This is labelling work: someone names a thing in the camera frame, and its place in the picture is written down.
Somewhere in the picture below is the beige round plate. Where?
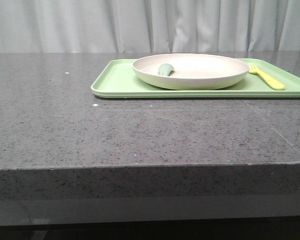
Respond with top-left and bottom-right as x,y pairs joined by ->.
132,53 -> 250,90

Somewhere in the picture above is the yellow plastic fork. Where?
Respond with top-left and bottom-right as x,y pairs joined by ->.
248,63 -> 286,91

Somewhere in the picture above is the light green plastic tray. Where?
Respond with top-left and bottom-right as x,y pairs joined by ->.
90,58 -> 300,99

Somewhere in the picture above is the green spoon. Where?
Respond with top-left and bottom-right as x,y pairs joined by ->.
158,63 -> 175,77

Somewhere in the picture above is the white pleated curtain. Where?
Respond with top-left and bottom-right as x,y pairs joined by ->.
0,0 -> 300,53

